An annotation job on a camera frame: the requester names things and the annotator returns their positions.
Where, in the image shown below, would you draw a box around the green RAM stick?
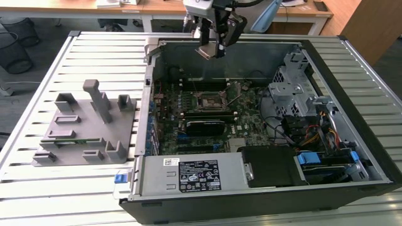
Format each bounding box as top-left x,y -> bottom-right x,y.
55,138 -> 103,145

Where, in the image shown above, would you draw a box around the wooden cabinet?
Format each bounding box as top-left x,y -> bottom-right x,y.
320,0 -> 402,68

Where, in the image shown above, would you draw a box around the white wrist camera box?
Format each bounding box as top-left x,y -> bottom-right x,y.
184,0 -> 216,17

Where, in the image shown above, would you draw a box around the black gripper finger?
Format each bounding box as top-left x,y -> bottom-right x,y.
201,14 -> 212,47
216,10 -> 248,58

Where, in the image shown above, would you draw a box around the black graphics card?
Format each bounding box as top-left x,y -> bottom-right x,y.
186,120 -> 226,137

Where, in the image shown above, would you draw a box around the silver CPU chip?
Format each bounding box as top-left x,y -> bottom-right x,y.
194,41 -> 221,61

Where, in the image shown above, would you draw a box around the wooden desk white frame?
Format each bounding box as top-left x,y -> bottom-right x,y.
0,0 -> 149,32
140,0 -> 335,36

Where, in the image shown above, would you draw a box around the silver latch handle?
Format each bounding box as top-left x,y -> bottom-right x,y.
244,162 -> 256,181

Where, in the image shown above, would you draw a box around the black open PC case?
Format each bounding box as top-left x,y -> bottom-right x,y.
118,35 -> 402,226

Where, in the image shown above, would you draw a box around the yellow wire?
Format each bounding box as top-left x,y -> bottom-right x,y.
301,134 -> 319,147

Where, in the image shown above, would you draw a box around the silver drive cage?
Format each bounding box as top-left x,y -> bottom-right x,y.
269,53 -> 319,117

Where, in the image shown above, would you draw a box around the blue disk carrier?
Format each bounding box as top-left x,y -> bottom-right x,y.
297,152 -> 321,167

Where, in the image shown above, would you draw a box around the grey stand foot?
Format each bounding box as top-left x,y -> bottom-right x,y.
0,76 -> 15,97

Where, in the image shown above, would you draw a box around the grey power supply unit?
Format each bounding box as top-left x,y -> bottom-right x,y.
129,152 -> 252,197

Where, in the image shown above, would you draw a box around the RAM slot with white latches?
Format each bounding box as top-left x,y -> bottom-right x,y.
180,78 -> 230,82
180,83 -> 230,88

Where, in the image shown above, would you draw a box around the black office chair base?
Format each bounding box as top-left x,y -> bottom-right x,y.
97,18 -> 145,32

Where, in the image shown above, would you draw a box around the silver chipset heatsink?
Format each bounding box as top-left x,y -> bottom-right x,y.
229,138 -> 246,153

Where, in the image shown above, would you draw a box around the black mesh waste bin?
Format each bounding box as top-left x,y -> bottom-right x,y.
0,32 -> 34,75
0,17 -> 42,47

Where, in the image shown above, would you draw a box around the CPU socket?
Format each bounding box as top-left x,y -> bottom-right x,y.
194,91 -> 230,111

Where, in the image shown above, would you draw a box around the thin metal locking lever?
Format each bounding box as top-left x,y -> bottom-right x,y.
226,87 -> 245,106

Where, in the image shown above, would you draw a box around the black curved cable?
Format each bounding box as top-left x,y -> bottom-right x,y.
264,114 -> 297,145

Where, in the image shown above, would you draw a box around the grey parts rack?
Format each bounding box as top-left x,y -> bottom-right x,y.
31,79 -> 140,168

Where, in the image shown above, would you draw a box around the green motherboard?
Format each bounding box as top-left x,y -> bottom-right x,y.
150,80 -> 272,156

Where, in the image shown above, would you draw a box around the RAM slot with black latches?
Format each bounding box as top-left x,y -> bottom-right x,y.
181,81 -> 230,85
181,85 -> 230,90

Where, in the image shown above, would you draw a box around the orange wire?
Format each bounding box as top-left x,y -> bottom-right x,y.
327,130 -> 343,148

